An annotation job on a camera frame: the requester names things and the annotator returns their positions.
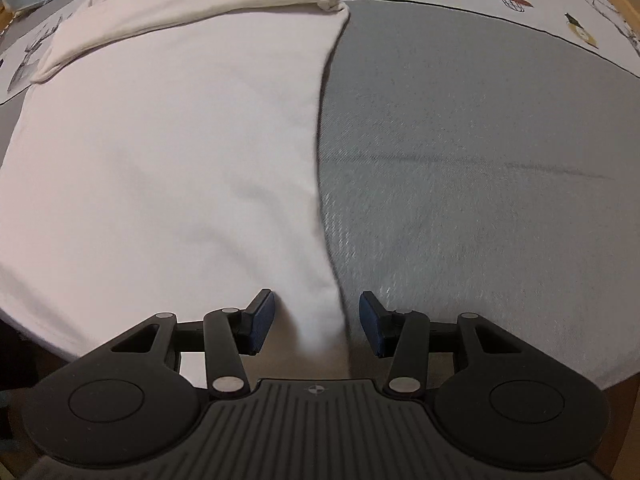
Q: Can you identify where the white shirt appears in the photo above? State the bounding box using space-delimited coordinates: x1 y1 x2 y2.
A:
0 0 352 368

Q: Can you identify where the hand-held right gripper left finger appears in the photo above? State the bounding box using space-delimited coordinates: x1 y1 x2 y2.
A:
111 288 277 401

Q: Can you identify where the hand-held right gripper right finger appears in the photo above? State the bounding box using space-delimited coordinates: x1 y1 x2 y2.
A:
359 290 523 401

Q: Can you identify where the grey printed bed sheet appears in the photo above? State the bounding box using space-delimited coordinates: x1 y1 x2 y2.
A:
0 0 640 392

